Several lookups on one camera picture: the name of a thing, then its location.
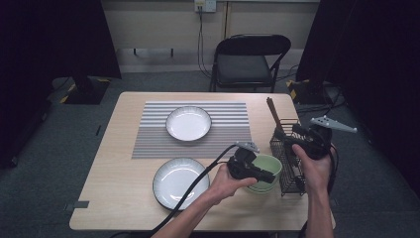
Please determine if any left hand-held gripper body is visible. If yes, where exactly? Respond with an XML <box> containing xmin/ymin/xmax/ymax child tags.
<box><xmin>227</xmin><ymin>141</ymin><xmax>262</xmax><ymax>181</ymax></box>

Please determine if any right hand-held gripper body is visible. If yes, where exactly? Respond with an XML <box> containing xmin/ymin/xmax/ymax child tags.
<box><xmin>283</xmin><ymin>115</ymin><xmax>359</xmax><ymax>162</ymax></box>

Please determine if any brown wooden chopstick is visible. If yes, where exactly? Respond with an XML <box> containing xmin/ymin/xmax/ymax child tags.
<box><xmin>266</xmin><ymin>97</ymin><xmax>283</xmax><ymax>133</ymax></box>
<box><xmin>269</xmin><ymin>96</ymin><xmax>286</xmax><ymax>132</ymax></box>
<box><xmin>265</xmin><ymin>97</ymin><xmax>282</xmax><ymax>133</ymax></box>
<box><xmin>267</xmin><ymin>96</ymin><xmax>285</xmax><ymax>133</ymax></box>

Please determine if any black wire rack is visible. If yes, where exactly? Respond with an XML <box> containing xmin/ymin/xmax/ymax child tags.
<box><xmin>269</xmin><ymin>118</ymin><xmax>309</xmax><ymax>197</ymax></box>

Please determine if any white plate dark rim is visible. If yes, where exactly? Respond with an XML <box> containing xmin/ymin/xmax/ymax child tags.
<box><xmin>152</xmin><ymin>157</ymin><xmax>211</xmax><ymax>211</ymax></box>
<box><xmin>165</xmin><ymin>105</ymin><xmax>213</xmax><ymax>143</ymax></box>

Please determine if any person's left hand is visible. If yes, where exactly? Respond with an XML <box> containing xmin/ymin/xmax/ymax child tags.
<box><xmin>208</xmin><ymin>163</ymin><xmax>259</xmax><ymax>206</ymax></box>

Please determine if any person's right hand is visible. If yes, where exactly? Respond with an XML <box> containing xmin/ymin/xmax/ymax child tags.
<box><xmin>291</xmin><ymin>144</ymin><xmax>335</xmax><ymax>195</ymax></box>

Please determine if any black stand base yellow tape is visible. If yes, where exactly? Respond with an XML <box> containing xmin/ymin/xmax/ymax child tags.
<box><xmin>286</xmin><ymin>78</ymin><xmax>333</xmax><ymax>106</ymax></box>
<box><xmin>48</xmin><ymin>75</ymin><xmax>112</xmax><ymax>106</ymax></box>

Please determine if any black folding chair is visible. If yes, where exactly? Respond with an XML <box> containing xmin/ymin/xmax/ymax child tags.
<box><xmin>209</xmin><ymin>34</ymin><xmax>292</xmax><ymax>93</ymax></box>

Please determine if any grey striped placemat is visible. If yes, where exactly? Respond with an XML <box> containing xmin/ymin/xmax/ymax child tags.
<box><xmin>132</xmin><ymin>100</ymin><xmax>255</xmax><ymax>161</ymax></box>

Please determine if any black curtain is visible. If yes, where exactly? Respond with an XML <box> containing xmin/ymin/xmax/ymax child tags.
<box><xmin>295</xmin><ymin>0</ymin><xmax>420</xmax><ymax>199</ymax></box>
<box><xmin>0</xmin><ymin>0</ymin><xmax>122</xmax><ymax>170</ymax></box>

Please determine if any grey floor tape piece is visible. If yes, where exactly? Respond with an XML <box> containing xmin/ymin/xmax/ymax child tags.
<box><xmin>63</xmin><ymin>200</ymin><xmax>90</xmax><ymax>212</ymax></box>

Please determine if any black floor cable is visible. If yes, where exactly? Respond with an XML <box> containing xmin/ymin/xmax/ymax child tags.
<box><xmin>276</xmin><ymin>63</ymin><xmax>300</xmax><ymax>82</ymax></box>
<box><xmin>295</xmin><ymin>87</ymin><xmax>347</xmax><ymax>121</ymax></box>

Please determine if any right hand-held gripper black cable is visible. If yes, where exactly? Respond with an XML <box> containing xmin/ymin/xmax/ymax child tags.
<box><xmin>298</xmin><ymin>144</ymin><xmax>340</xmax><ymax>238</ymax></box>

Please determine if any hand-held gripper black cable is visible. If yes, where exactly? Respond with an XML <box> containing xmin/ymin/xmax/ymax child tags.
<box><xmin>298</xmin><ymin>144</ymin><xmax>340</xmax><ymax>238</ymax></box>
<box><xmin>110</xmin><ymin>144</ymin><xmax>240</xmax><ymax>238</ymax></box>

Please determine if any left hand-held gripper black cable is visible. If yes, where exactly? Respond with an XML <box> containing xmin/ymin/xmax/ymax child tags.
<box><xmin>110</xmin><ymin>144</ymin><xmax>240</xmax><ymax>238</ymax></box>

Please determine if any black power cable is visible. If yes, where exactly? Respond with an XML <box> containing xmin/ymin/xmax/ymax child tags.
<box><xmin>196</xmin><ymin>6</ymin><xmax>213</xmax><ymax>79</ymax></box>

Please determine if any metal wall bracket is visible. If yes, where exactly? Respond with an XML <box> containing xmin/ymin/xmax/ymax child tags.
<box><xmin>133</xmin><ymin>48</ymin><xmax>175</xmax><ymax>58</ymax></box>

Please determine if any white wall outlet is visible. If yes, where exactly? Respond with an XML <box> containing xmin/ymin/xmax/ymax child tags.
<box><xmin>193</xmin><ymin>0</ymin><xmax>217</xmax><ymax>14</ymax></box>

